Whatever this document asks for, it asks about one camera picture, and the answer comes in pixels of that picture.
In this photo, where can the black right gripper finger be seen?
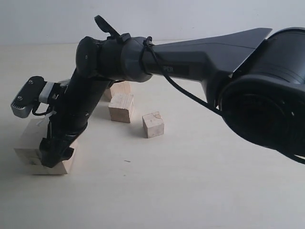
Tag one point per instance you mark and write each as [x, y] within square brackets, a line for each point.
[68, 153]

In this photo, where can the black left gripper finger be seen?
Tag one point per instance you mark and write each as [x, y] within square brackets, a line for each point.
[51, 152]

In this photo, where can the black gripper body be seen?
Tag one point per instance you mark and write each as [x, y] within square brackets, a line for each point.
[75, 106]

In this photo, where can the second largest wooden cube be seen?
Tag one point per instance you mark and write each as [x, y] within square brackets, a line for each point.
[117, 88]

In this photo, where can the smallest wooden cube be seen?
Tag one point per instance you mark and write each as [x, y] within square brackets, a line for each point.
[153, 124]

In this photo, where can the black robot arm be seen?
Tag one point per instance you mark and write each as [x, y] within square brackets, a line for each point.
[254, 80]

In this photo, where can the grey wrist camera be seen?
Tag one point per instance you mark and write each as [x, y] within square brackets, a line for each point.
[34, 92]

